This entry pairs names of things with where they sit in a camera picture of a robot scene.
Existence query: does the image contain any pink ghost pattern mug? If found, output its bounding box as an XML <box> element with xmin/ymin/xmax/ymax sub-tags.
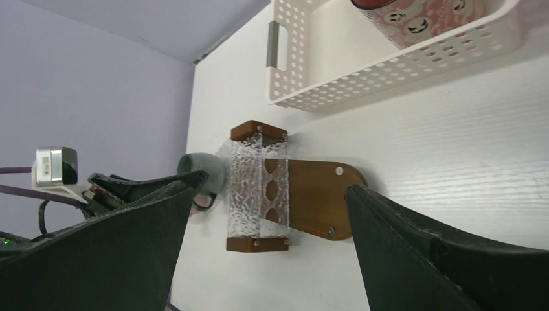
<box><xmin>351</xmin><ymin>0</ymin><xmax>486</xmax><ymax>49</ymax></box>

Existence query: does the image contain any wooden acrylic toothbrush holder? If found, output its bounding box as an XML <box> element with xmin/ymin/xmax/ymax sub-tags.
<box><xmin>226</xmin><ymin>120</ymin><xmax>290</xmax><ymax>253</ymax></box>

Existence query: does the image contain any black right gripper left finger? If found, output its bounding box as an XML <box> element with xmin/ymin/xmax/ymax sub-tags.
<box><xmin>1</xmin><ymin>187</ymin><xmax>193</xmax><ymax>310</ymax></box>

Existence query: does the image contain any pink mug white inside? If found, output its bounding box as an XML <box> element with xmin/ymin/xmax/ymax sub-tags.
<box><xmin>188</xmin><ymin>206</ymin><xmax>205</xmax><ymax>221</ymax></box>

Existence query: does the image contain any grey-green ceramic mug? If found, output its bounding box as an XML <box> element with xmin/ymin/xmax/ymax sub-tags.
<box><xmin>177</xmin><ymin>153</ymin><xmax>227</xmax><ymax>212</ymax></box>

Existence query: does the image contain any white perforated plastic basket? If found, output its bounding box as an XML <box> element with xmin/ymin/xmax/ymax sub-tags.
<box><xmin>266</xmin><ymin>1</ymin><xmax>523</xmax><ymax>112</ymax></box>

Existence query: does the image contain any brown oval wooden tray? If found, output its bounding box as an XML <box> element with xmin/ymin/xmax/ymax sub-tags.
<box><xmin>287</xmin><ymin>159</ymin><xmax>368</xmax><ymax>241</ymax></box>

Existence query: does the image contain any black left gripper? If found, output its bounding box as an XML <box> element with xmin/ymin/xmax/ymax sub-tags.
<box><xmin>0</xmin><ymin>170</ymin><xmax>210</xmax><ymax>259</ymax></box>

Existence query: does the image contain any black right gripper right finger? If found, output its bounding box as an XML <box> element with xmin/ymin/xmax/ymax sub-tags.
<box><xmin>345</xmin><ymin>185</ymin><xmax>548</xmax><ymax>310</ymax></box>

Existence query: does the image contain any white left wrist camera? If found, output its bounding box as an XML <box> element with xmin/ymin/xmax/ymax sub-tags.
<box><xmin>31</xmin><ymin>146</ymin><xmax>87</xmax><ymax>203</ymax></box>

